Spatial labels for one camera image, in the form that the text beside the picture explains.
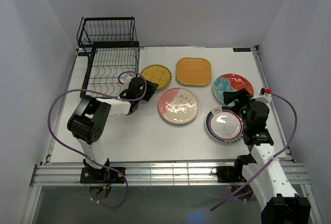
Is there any white plate with green rim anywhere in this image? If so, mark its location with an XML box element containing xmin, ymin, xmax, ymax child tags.
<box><xmin>205</xmin><ymin>106</ymin><xmax>244</xmax><ymax>144</ymax></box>

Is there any orange square woven tray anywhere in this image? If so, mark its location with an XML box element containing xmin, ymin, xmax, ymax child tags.
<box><xmin>176</xmin><ymin>57</ymin><xmax>212</xmax><ymax>86</ymax></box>

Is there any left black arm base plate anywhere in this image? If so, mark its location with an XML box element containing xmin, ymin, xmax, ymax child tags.
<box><xmin>79</xmin><ymin>167</ymin><xmax>125</xmax><ymax>184</ymax></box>

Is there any aluminium frame rail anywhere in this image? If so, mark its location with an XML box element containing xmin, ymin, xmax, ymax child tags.
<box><xmin>30</xmin><ymin>163</ymin><xmax>311</xmax><ymax>187</ymax></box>

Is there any blue table label sticker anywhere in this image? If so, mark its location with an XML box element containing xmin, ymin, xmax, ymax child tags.
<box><xmin>233</xmin><ymin>48</ymin><xmax>251</xmax><ymax>52</ymax></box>

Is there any green-rimmed round bamboo plate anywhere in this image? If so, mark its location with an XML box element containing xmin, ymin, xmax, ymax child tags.
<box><xmin>141</xmin><ymin>64</ymin><xmax>172</xmax><ymax>91</ymax></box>

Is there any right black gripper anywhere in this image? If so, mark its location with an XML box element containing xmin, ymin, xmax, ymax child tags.
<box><xmin>223</xmin><ymin>88</ymin><xmax>255</xmax><ymax>129</ymax></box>

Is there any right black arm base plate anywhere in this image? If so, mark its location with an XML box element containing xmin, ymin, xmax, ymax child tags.
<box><xmin>210</xmin><ymin>166</ymin><xmax>247</xmax><ymax>183</ymax></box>

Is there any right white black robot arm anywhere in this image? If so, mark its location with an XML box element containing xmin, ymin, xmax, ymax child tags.
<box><xmin>223</xmin><ymin>88</ymin><xmax>311</xmax><ymax>223</ymax></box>

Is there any black wire dish rack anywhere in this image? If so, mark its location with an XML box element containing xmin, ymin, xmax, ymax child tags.
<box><xmin>76</xmin><ymin>17</ymin><xmax>140</xmax><ymax>98</ymax></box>

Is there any red and teal floral plate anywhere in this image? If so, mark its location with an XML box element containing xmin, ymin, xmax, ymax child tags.
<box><xmin>213</xmin><ymin>73</ymin><xmax>254</xmax><ymax>103</ymax></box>

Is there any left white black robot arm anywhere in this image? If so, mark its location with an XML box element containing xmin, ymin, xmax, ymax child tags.
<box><xmin>67</xmin><ymin>76</ymin><xmax>159</xmax><ymax>183</ymax></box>

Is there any pink and cream ceramic plate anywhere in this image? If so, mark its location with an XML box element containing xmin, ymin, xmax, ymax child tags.
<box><xmin>158</xmin><ymin>87</ymin><xmax>200</xmax><ymax>125</ymax></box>

